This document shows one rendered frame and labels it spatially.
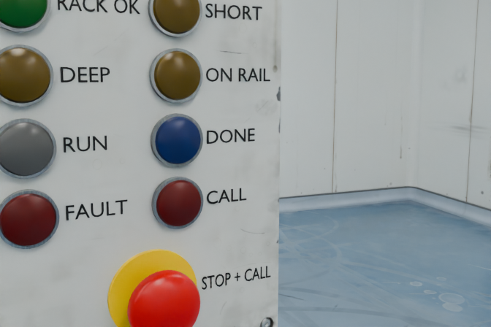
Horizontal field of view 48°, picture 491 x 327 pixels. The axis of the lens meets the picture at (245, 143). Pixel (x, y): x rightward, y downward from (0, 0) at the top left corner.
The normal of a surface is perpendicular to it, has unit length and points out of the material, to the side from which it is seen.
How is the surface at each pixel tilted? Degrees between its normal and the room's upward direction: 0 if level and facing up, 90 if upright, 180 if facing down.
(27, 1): 91
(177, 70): 87
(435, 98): 90
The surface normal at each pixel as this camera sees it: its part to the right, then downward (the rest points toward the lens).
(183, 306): 0.52, 0.09
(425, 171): -0.93, 0.04
